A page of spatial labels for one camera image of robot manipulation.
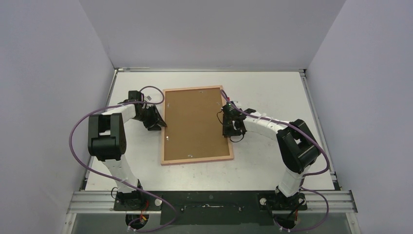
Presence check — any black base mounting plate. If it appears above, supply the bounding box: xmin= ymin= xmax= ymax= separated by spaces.
xmin=126 ymin=191 xmax=305 ymax=229

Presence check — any brown backing board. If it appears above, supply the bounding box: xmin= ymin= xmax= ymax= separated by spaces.
xmin=164 ymin=88 xmax=231 ymax=161

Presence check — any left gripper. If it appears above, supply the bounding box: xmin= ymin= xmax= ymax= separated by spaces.
xmin=133 ymin=106 xmax=166 ymax=131

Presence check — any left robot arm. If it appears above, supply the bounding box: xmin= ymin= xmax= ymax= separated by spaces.
xmin=88 ymin=90 xmax=167 ymax=211

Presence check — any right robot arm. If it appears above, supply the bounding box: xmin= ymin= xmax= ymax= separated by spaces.
xmin=220 ymin=102 xmax=321 ymax=210

